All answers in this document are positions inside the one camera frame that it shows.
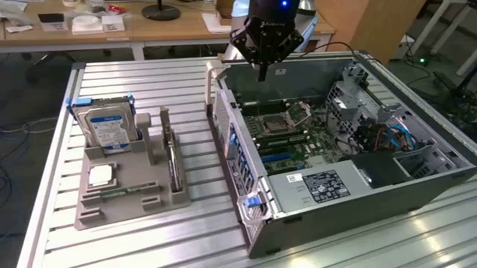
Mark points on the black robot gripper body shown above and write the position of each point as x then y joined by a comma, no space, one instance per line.
272,16

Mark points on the green graphics card metal bracket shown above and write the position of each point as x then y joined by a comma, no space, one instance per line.
173,167

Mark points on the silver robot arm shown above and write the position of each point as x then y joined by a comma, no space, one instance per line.
238,19

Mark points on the white stacked booklets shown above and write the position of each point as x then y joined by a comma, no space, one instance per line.
215,23

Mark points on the wooden desk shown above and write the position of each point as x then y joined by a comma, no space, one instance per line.
167,30

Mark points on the wooden cabinet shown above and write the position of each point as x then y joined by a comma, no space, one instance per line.
373,28

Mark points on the black round lamp base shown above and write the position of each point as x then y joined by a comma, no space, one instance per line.
161,12

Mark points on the metal socket cover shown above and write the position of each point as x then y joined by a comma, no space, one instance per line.
300,111

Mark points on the metal disk bay cage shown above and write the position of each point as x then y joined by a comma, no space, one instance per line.
350,111

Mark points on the CPU socket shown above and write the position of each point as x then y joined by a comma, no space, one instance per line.
277,124

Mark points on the plain white labelled box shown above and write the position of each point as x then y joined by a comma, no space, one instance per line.
113,23

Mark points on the red packet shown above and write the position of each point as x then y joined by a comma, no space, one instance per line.
117,9

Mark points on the installed RAM stick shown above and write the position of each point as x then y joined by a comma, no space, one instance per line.
281,140

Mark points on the green motherboard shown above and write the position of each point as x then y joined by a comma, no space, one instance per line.
314,145

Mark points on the white box with round dish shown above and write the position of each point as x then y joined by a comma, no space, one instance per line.
86,23

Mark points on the blue expansion slot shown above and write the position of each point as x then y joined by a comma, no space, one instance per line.
276,158

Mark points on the hard disk in blue caddy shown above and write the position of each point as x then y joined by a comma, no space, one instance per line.
105,128

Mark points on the white box with black top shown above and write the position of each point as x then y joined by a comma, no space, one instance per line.
52,19

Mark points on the silver power supply unit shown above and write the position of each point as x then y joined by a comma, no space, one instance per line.
294,199

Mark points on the blue case latch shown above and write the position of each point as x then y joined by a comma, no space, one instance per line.
250,202

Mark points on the white paper slip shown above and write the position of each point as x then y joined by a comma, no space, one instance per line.
19,28

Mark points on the silver CPU chip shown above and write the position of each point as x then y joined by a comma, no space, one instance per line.
99,176

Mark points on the green RAM stick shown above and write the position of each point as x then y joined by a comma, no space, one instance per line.
126,190

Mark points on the dark grey open PC case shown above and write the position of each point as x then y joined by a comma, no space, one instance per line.
336,223

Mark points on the grey printed parts rack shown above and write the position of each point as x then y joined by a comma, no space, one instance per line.
126,208

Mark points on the white table frame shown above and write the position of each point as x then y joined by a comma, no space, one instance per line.
440,22

